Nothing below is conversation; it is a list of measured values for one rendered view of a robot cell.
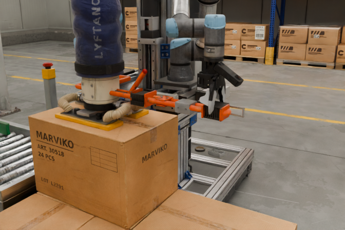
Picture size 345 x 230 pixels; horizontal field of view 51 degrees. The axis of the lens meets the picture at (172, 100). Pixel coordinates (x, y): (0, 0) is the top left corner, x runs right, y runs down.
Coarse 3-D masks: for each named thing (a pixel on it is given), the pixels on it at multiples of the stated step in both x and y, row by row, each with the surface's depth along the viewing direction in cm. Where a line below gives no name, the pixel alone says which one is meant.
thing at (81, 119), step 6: (78, 108) 170; (60, 114) 171; (66, 114) 170; (72, 114) 169; (78, 114) 169; (96, 114) 162; (66, 120) 169; (72, 120) 166; (78, 120) 164; (84, 120) 163; (90, 120) 162; (96, 120) 162; (102, 120) 162; (114, 120) 162; (90, 126) 160; (96, 126) 158; (102, 126) 156; (108, 126) 155; (114, 126) 158
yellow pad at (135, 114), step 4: (132, 112) 173; (136, 112) 174; (140, 112) 174; (144, 112) 175; (148, 112) 178; (124, 116) 174; (128, 116) 172; (132, 116) 171; (136, 116) 170; (140, 116) 172
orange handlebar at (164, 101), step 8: (120, 80) 187; (128, 80) 193; (80, 88) 175; (120, 96) 162; (128, 96) 159; (168, 96) 155; (160, 104) 151; (168, 104) 148; (200, 104) 145; (224, 112) 136
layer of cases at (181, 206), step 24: (0, 216) 164; (24, 216) 164; (48, 216) 164; (72, 216) 164; (96, 216) 165; (144, 216) 164; (168, 216) 164; (192, 216) 164; (216, 216) 164; (240, 216) 164; (264, 216) 164
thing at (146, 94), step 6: (138, 90) 161; (144, 90) 163; (150, 90) 161; (156, 90) 159; (132, 96) 156; (138, 96) 154; (144, 96) 153; (150, 96) 156; (132, 102) 156; (138, 102) 155; (144, 102) 154
